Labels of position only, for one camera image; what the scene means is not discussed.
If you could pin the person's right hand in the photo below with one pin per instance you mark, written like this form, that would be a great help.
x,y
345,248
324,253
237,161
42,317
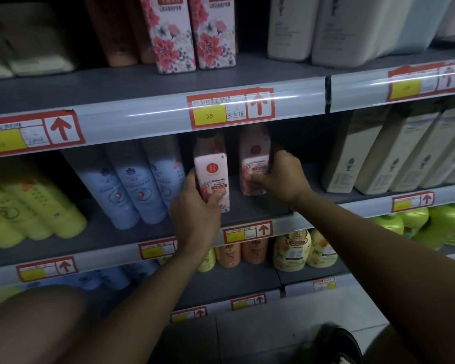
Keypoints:
x,y
286,180

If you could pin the person's left hand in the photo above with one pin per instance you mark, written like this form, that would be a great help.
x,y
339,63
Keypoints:
x,y
195,219

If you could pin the person's right thumb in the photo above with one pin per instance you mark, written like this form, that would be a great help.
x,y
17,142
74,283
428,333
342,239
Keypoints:
x,y
256,178

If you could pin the person's left thumb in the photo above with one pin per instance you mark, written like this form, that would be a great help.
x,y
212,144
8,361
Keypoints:
x,y
217,197

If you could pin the pink floral conditioner bottle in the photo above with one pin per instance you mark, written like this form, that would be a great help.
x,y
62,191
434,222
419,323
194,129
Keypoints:
x,y
211,162
253,151

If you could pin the person's left forearm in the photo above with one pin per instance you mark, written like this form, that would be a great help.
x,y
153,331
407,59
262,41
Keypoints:
x,y
148,310

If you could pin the person's right forearm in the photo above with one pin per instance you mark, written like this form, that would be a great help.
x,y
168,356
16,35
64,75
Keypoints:
x,y
383,269

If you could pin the red arrow price label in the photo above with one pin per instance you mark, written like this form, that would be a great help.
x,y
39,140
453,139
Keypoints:
x,y
248,232
157,249
424,81
248,301
231,108
413,202
30,133
188,315
47,269

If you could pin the small orange bottle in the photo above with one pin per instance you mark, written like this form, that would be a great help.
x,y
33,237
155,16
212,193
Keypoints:
x,y
227,256
254,250

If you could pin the small yellow bottle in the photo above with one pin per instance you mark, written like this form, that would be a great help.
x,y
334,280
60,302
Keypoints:
x,y
207,261

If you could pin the yellow flower print bottle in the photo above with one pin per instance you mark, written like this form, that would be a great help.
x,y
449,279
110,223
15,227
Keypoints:
x,y
320,250
291,252

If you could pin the grey store shelf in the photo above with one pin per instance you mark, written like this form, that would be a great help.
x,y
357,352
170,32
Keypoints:
x,y
136,94
98,246
367,206
364,87
303,278
227,280

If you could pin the small light blue bottle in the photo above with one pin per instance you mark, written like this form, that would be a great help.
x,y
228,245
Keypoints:
x,y
85,281
142,269
114,278

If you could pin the small white price label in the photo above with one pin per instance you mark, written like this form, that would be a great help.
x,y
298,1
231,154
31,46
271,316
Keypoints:
x,y
324,284

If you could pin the tall floral white bottle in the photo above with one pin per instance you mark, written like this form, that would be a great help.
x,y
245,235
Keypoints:
x,y
168,37
214,34

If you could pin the yellow-green bottle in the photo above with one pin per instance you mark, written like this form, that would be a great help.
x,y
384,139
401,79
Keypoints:
x,y
0,231
49,200
15,216

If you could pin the black shoe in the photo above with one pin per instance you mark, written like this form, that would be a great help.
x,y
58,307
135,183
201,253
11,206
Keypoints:
x,y
331,344

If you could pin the person's right leg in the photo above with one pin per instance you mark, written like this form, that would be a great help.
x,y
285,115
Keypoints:
x,y
383,350

